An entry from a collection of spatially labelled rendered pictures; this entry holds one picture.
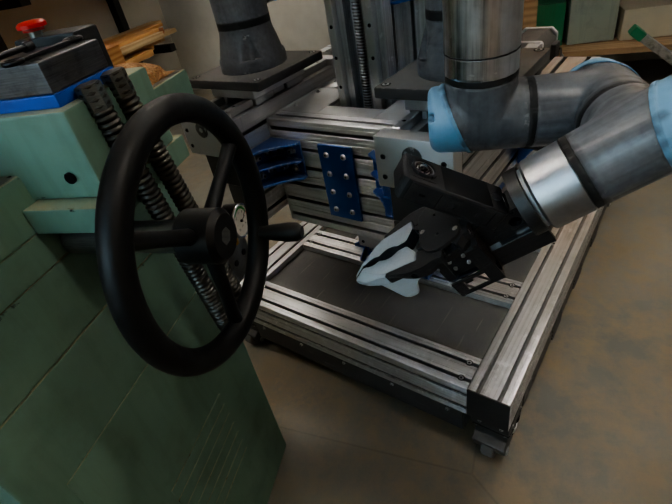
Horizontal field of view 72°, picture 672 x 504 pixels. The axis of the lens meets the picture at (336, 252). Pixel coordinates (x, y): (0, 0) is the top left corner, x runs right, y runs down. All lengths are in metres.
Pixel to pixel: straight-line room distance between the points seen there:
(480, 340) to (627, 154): 0.76
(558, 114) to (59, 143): 0.49
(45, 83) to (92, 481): 0.46
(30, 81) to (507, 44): 0.44
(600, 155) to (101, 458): 0.65
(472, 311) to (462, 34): 0.84
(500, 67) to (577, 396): 0.99
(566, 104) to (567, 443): 0.90
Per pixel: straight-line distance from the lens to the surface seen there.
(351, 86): 1.06
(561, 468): 1.23
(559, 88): 0.54
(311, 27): 3.91
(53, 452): 0.64
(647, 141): 0.46
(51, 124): 0.51
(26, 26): 0.61
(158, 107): 0.45
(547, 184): 0.46
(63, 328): 0.62
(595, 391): 1.37
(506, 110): 0.53
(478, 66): 0.50
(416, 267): 0.48
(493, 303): 1.23
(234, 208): 0.81
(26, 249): 0.58
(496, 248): 0.51
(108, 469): 0.71
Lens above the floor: 1.06
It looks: 36 degrees down
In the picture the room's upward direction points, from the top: 12 degrees counter-clockwise
